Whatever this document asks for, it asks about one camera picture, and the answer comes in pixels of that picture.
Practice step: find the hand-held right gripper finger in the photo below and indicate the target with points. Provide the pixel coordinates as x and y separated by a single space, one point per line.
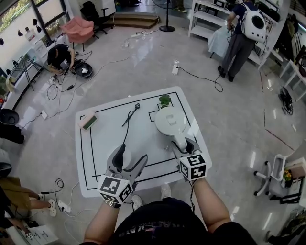
196 148
177 153

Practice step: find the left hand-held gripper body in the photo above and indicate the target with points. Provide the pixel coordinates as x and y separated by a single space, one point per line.
112 186

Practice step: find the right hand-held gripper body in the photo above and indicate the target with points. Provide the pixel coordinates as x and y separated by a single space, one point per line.
193 167

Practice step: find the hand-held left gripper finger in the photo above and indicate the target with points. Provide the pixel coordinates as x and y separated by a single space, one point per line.
113 160
137 170

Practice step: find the white electric kettle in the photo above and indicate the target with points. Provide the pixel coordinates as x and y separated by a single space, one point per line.
169 122

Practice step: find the person's right forearm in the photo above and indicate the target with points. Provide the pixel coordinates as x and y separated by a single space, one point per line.
211 205

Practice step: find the person's left forearm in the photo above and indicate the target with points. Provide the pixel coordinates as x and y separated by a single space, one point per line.
102 222

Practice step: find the silver wristwatch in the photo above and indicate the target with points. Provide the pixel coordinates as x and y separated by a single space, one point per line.
111 204

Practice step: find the person's left white shoe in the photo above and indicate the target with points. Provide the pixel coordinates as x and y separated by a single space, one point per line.
136 203

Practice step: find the person's white shoe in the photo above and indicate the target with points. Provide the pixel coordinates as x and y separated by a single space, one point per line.
136 203
166 191

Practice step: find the person's right white shoe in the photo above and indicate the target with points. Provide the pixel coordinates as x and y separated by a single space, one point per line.
166 191

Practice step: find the pink digital clock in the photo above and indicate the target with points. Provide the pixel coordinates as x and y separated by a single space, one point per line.
88 121

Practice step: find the white power strip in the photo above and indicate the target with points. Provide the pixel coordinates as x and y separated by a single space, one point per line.
44 115
135 35
64 206
175 70

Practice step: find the small green plant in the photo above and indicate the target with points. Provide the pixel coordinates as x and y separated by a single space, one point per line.
165 100

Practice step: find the person's black shirt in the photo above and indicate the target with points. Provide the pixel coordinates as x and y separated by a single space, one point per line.
162 225

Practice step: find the white office chair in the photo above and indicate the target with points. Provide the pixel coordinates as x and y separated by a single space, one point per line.
277 167

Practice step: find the white drawer cabinet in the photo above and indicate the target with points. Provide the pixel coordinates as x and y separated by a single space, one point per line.
41 235

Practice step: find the yellow potted flowers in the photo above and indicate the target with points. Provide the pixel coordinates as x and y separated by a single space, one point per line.
287 175

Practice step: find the black open round case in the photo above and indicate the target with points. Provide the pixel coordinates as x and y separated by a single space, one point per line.
83 69

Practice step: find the black floor fan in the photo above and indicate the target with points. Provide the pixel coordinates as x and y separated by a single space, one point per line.
286 100

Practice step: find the table with pale blue cloth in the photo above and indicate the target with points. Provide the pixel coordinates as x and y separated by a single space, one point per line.
215 41

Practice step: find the white shelf unit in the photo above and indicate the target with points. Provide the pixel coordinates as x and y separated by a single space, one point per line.
200 28

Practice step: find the black standing fan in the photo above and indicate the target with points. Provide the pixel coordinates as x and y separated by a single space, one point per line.
167 28

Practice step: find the black folding rack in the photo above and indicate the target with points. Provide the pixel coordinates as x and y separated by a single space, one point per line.
26 69

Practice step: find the pink armchair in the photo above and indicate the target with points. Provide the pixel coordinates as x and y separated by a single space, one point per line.
77 30

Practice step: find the white round-window backpack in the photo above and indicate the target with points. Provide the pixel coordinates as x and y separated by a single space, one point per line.
255 24

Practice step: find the wooden steps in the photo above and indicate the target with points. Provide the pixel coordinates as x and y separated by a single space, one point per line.
134 20

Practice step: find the black office chair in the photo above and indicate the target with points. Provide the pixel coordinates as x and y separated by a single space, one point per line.
89 14

